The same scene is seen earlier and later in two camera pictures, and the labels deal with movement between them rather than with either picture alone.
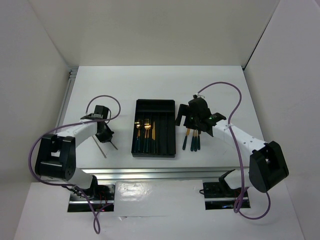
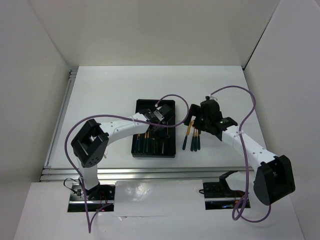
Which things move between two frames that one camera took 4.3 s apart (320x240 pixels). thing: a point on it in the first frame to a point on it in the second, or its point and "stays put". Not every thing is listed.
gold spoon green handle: [138, 124] stays put
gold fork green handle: [195, 141] stays put
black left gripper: [105, 139] to [164, 134]
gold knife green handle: [184, 144] stays put
